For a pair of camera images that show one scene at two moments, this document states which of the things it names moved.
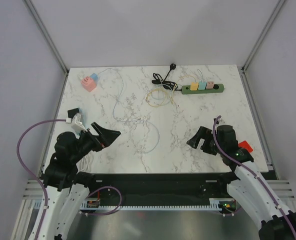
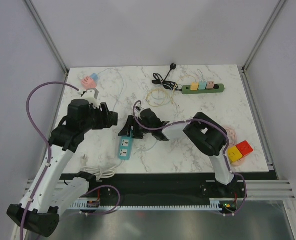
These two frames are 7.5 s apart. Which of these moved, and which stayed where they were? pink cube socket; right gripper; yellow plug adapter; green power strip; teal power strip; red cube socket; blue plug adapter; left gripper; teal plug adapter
Moved: left gripper; teal power strip; right gripper
Stayed: pink cube socket; red cube socket; green power strip; yellow plug adapter; teal plug adapter; blue plug adapter
